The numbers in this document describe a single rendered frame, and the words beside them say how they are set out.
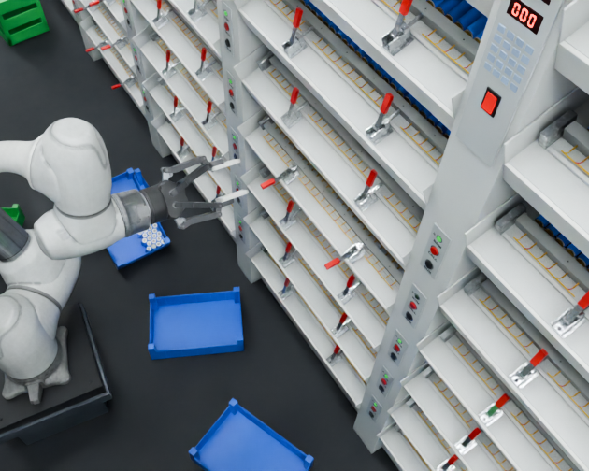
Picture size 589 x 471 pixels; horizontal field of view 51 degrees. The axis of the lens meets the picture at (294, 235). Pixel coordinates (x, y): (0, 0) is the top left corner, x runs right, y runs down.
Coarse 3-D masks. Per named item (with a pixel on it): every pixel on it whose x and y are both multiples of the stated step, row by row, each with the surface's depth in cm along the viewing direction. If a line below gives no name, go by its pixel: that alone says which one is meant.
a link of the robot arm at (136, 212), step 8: (128, 192) 124; (136, 192) 124; (120, 200) 122; (128, 200) 122; (136, 200) 123; (144, 200) 123; (120, 208) 121; (128, 208) 121; (136, 208) 122; (144, 208) 123; (128, 216) 121; (136, 216) 122; (144, 216) 123; (128, 224) 122; (136, 224) 123; (144, 224) 124; (128, 232) 123; (136, 232) 125
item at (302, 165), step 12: (276, 132) 155; (276, 144) 155; (288, 144) 152; (300, 168) 149; (300, 180) 149; (312, 180) 147; (324, 192) 145; (336, 204) 142; (348, 216) 140; (360, 228) 138; (372, 240) 137; (372, 252) 136; (372, 264) 136; (384, 264) 134; (396, 276) 132
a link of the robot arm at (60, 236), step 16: (112, 208) 118; (48, 224) 115; (64, 224) 114; (80, 224) 114; (96, 224) 116; (112, 224) 119; (48, 240) 114; (64, 240) 115; (80, 240) 116; (96, 240) 118; (112, 240) 121; (48, 256) 117; (64, 256) 117
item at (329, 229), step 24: (264, 120) 157; (264, 144) 157; (312, 168) 151; (288, 192) 151; (312, 192) 148; (312, 216) 146; (336, 216) 144; (336, 240) 142; (360, 264) 138; (384, 288) 134
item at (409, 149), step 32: (256, 0) 129; (288, 0) 123; (256, 32) 128; (288, 32) 123; (320, 32) 117; (288, 64) 122; (320, 64) 118; (352, 64) 113; (320, 96) 116; (352, 96) 113; (384, 96) 109; (352, 128) 110; (384, 128) 106; (416, 128) 105; (384, 160) 106; (416, 160) 104; (416, 192) 102
